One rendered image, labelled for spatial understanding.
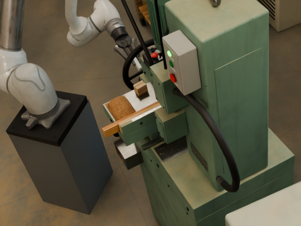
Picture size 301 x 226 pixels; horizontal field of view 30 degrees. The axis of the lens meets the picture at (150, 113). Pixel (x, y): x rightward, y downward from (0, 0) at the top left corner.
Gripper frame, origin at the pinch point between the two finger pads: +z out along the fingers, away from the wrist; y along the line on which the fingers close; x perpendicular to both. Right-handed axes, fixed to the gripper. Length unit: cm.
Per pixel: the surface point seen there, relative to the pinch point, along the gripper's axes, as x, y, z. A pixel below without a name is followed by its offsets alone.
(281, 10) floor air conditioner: 63, 119, -25
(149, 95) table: -32.9, -11.3, 32.2
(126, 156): -6, -27, 42
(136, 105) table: -34, -18, 34
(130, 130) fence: -39, -26, 45
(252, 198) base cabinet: -29, 4, 87
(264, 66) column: -89, 9, 64
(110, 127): -40, -32, 40
